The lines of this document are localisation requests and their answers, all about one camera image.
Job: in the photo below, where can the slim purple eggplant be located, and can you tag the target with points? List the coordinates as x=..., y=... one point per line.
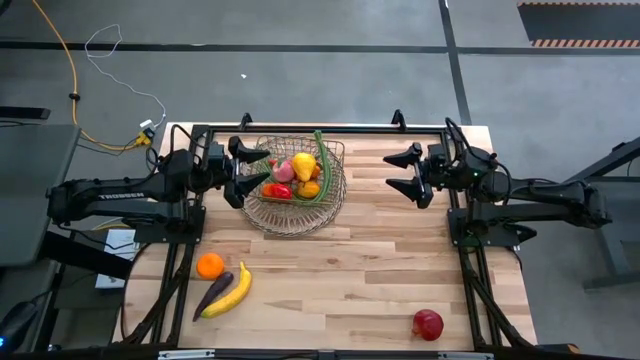
x=215, y=292

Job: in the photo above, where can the pink peach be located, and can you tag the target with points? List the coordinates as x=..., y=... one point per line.
x=284, y=171

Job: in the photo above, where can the black clamp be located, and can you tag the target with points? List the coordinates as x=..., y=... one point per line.
x=398, y=119
x=245, y=120

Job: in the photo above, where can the grey metal table frame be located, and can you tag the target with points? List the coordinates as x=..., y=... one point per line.
x=620, y=255

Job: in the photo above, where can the grey desk top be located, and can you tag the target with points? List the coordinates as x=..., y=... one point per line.
x=25, y=165

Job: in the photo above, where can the white paper sheet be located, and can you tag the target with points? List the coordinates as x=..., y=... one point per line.
x=120, y=245

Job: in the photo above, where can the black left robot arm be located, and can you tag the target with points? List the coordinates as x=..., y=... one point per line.
x=130, y=195

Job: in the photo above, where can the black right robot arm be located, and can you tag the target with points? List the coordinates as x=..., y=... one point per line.
x=540, y=197

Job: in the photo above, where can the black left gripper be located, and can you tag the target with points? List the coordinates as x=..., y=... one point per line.
x=220, y=170

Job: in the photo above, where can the green long beans bundle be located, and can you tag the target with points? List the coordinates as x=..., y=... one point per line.
x=325, y=165

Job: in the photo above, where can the black desk beam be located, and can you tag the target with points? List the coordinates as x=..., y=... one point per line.
x=85, y=257

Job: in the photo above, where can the black computer mouse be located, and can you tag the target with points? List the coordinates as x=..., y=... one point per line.
x=17, y=322

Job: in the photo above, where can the white power adapter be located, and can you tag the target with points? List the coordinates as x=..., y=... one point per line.
x=146, y=123

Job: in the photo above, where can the silver metal bracket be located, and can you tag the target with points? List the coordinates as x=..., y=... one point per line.
x=185, y=355
x=465, y=356

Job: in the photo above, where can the dark mat with hazard stripes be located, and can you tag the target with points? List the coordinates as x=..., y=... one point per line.
x=575, y=22

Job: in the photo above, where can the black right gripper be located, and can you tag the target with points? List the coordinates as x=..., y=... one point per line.
x=437, y=170

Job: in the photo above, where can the flat black bar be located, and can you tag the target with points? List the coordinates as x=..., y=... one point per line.
x=25, y=113

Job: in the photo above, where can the yellow banana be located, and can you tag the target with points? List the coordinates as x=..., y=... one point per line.
x=232, y=297

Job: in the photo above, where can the round orange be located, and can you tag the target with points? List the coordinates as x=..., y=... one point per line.
x=210, y=266

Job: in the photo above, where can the black aluminium table frame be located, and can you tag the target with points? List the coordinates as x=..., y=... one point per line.
x=325, y=129

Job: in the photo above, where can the dark red apple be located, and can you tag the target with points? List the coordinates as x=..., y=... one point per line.
x=428, y=325

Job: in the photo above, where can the yellow power plug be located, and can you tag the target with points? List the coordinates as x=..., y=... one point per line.
x=144, y=138

